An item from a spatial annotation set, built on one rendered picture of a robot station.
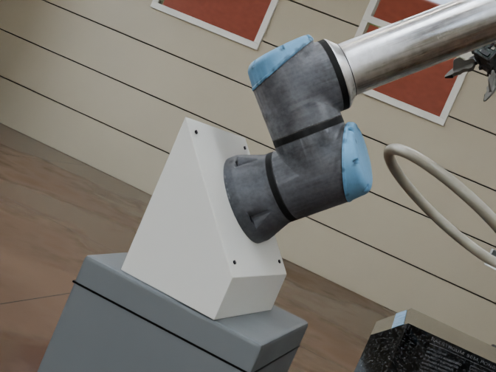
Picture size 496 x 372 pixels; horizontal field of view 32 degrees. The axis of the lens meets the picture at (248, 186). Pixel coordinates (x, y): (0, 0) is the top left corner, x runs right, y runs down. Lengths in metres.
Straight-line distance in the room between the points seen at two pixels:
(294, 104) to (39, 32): 8.75
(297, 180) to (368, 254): 7.15
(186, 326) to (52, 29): 8.75
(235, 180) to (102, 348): 0.42
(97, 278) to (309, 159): 0.47
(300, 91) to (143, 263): 0.45
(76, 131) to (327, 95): 8.31
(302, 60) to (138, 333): 0.61
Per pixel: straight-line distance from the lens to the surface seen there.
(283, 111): 1.70
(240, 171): 1.75
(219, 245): 1.63
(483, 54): 2.51
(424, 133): 8.82
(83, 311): 1.74
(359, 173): 1.69
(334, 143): 1.70
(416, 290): 8.81
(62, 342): 1.77
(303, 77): 1.70
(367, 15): 9.06
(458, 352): 2.63
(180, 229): 1.66
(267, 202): 1.73
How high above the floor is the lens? 1.23
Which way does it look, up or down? 4 degrees down
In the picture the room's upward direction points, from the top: 23 degrees clockwise
